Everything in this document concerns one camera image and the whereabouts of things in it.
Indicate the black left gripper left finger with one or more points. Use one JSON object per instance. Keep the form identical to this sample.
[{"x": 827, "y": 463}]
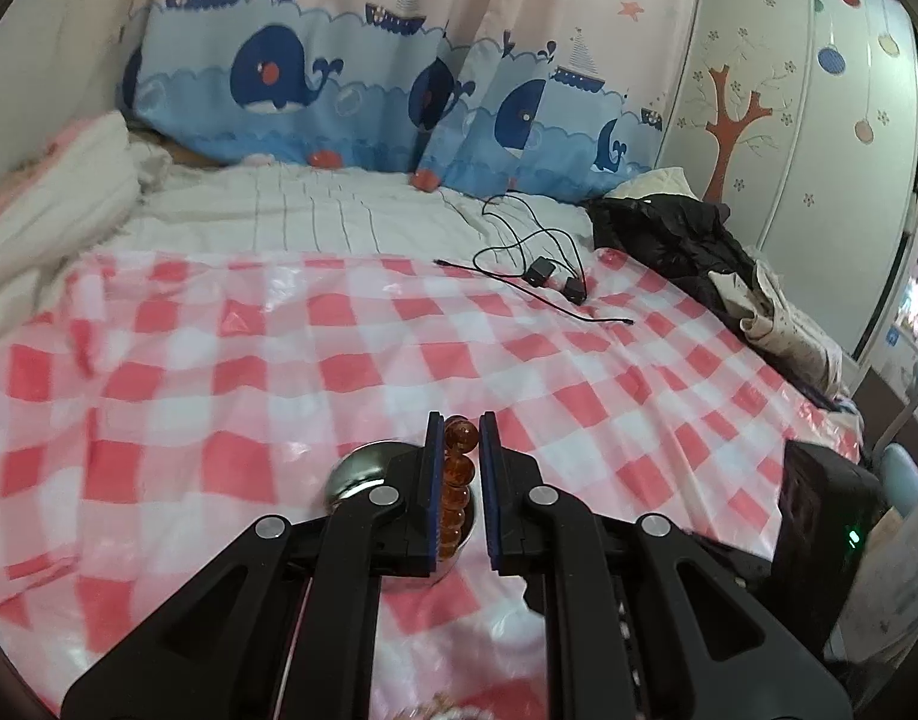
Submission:
[{"x": 282, "y": 622}]

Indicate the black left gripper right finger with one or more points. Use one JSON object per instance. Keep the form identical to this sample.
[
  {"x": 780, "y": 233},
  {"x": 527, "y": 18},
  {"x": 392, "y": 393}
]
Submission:
[{"x": 643, "y": 619}]

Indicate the red white checkered plastic cloth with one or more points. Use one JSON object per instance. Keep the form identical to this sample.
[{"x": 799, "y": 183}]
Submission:
[{"x": 162, "y": 403}]

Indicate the crumpled beige garment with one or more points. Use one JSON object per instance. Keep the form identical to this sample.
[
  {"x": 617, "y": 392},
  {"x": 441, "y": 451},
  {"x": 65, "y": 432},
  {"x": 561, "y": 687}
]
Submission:
[{"x": 770, "y": 322}]

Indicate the black jacket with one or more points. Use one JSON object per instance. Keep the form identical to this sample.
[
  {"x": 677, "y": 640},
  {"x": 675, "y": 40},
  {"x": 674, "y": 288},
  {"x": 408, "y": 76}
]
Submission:
[{"x": 684, "y": 240}]

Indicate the white wardrobe with tree decal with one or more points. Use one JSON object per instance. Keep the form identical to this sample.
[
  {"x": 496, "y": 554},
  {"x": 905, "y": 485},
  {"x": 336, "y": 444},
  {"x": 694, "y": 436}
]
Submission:
[{"x": 801, "y": 116}]

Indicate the blue whale pattern curtain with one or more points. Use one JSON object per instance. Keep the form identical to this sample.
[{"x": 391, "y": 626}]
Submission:
[{"x": 562, "y": 98}]

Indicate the black right tracking camera box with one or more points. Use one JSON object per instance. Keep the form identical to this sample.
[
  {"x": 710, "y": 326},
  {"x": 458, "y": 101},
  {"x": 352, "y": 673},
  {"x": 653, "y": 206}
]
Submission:
[{"x": 828, "y": 506}]

